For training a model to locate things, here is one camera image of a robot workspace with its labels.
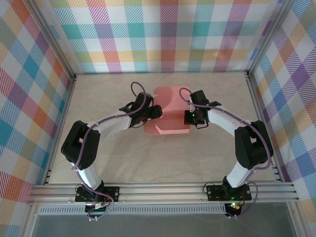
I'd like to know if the pink paper box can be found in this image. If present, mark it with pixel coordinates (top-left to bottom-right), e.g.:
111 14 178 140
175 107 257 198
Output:
144 86 192 136

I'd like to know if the plaid backdrop cloth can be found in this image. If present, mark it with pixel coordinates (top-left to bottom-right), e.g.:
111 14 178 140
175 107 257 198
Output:
251 0 316 215
53 0 282 74
0 0 72 237

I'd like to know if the control board with LED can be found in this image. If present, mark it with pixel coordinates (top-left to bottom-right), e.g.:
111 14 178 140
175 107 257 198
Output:
226 201 241 216

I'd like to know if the green terminal control board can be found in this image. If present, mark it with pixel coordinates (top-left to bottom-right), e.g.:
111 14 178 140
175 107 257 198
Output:
85 201 109 216

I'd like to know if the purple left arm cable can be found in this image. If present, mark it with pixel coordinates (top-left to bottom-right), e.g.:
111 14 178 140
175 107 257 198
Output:
71 81 153 220

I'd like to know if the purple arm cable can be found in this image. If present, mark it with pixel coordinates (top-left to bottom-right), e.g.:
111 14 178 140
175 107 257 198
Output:
179 86 272 219
71 81 153 220

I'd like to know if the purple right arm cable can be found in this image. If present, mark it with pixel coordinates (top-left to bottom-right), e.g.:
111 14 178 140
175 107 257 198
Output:
179 86 272 219

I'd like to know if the aluminium side rail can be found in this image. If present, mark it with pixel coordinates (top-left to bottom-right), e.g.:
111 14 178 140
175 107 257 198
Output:
245 71 284 183
43 74 78 185

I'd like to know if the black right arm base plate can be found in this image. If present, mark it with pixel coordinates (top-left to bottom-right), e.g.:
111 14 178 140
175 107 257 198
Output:
206 184 252 201

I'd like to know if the aluminium mounting rail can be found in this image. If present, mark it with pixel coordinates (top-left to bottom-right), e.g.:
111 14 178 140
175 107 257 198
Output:
27 182 301 205

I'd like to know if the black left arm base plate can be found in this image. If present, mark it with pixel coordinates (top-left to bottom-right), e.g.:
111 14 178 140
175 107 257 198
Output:
75 186 120 203

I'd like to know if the grey slotted cable duct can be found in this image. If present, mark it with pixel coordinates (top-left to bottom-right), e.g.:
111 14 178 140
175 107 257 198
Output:
38 206 227 216

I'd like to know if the aluminium frame post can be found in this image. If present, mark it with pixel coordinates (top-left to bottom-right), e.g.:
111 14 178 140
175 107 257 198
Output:
24 0 76 79
246 0 296 75

